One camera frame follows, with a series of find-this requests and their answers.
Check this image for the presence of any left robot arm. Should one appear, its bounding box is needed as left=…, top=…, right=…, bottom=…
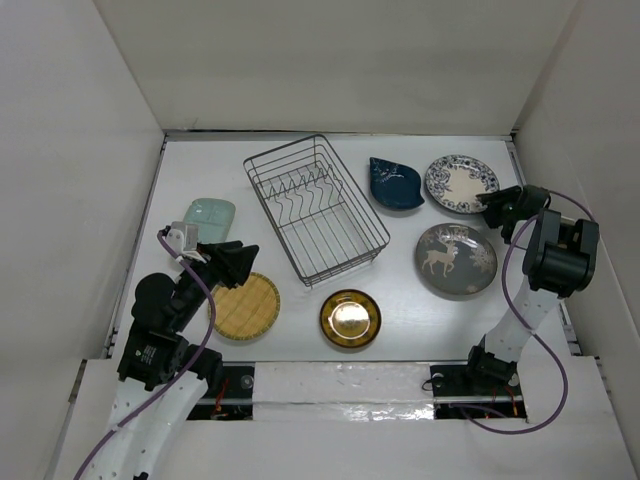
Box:
left=82, top=241, right=259, bottom=479

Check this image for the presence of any grey deer plate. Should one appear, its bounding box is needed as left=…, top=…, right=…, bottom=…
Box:
left=415, top=223, right=499, bottom=296

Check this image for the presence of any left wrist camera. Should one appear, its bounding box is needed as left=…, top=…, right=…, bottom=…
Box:
left=165, top=221, right=198, bottom=255

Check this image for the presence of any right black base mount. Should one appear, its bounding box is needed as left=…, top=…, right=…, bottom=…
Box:
left=421, top=363, right=527, bottom=420

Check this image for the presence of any round bamboo woven plate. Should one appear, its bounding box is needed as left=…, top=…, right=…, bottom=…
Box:
left=212, top=272, right=281, bottom=341

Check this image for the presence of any gold and black plate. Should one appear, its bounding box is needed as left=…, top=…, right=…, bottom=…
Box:
left=319, top=289, right=382, bottom=350

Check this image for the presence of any grey wire dish rack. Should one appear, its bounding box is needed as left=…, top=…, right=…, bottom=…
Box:
left=243, top=134, right=391, bottom=287

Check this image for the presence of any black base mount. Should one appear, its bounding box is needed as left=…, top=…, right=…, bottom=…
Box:
left=188, top=362, right=255, bottom=421
left=421, top=363, right=527, bottom=420

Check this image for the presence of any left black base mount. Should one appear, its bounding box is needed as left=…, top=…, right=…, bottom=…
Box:
left=188, top=362, right=255, bottom=421

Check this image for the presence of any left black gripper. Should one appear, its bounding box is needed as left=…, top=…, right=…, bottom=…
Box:
left=172, top=239, right=258, bottom=330

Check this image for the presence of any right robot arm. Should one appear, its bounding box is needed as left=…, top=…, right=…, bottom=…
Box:
left=461, top=185, right=600, bottom=393

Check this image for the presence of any dark blue leaf dish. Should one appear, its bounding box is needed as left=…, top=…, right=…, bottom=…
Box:
left=369, top=157, right=425, bottom=211

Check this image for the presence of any blue floral round plate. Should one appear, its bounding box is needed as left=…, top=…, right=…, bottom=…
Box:
left=424, top=154, right=500, bottom=214

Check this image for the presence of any light green rectangular plate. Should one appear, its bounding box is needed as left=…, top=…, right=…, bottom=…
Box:
left=181, top=198, right=236, bottom=244

